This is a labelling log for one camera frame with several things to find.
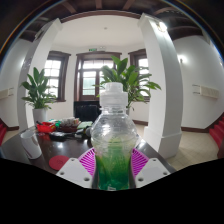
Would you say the potted plant in white pot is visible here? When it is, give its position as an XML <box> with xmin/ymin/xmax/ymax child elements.
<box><xmin>20</xmin><ymin>66</ymin><xmax>58</xmax><ymax>128</ymax></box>
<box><xmin>96</xmin><ymin>54</ymin><xmax>162</xmax><ymax>116</ymax></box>

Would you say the white cup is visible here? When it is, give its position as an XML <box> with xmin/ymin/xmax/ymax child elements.
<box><xmin>19</xmin><ymin>128</ymin><xmax>43</xmax><ymax>160</ymax></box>

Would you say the flat black case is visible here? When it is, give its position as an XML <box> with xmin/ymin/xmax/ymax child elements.
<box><xmin>49</xmin><ymin>131</ymin><xmax>68</xmax><ymax>141</ymax></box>

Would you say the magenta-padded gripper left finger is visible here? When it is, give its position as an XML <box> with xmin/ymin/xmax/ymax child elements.
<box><xmin>55</xmin><ymin>147</ymin><xmax>99</xmax><ymax>190</ymax></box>

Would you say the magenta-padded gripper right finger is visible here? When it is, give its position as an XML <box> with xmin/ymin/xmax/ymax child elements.
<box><xmin>128</xmin><ymin>147</ymin><xmax>172</xmax><ymax>189</ymax></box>

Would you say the dark framed window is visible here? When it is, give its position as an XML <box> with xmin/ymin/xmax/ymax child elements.
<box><xmin>44</xmin><ymin>50</ymin><xmax>72</xmax><ymax>103</ymax></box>
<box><xmin>128</xmin><ymin>48</ymin><xmax>150</xmax><ymax>101</ymax></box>

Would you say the flat round red coaster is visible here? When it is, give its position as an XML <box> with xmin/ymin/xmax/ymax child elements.
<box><xmin>48</xmin><ymin>154</ymin><xmax>70</xmax><ymax>172</ymax></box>

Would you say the dark wooden glazed door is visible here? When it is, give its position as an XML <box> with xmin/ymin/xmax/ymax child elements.
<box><xmin>75</xmin><ymin>51</ymin><xmax>123</xmax><ymax>102</ymax></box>

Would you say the clear bottle with green drink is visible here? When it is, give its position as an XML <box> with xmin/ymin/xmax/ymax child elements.
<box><xmin>90</xmin><ymin>82</ymin><xmax>139</xmax><ymax>192</ymax></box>

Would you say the black chair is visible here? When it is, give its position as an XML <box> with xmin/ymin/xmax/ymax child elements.
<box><xmin>73</xmin><ymin>100</ymin><xmax>101</xmax><ymax>123</ymax></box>

